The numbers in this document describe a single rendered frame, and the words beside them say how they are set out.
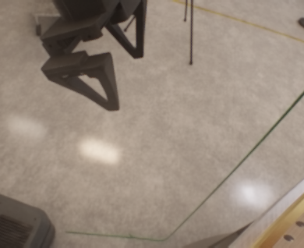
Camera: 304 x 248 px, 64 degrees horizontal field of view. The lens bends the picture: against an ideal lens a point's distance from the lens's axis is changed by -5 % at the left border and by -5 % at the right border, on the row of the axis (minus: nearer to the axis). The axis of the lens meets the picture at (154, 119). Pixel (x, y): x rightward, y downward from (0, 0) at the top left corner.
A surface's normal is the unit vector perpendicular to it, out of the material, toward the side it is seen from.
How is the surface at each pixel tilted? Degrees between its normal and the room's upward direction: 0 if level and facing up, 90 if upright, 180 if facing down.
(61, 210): 0
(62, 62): 30
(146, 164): 0
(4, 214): 0
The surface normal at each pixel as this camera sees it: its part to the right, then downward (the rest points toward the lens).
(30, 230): 0.17, -0.60
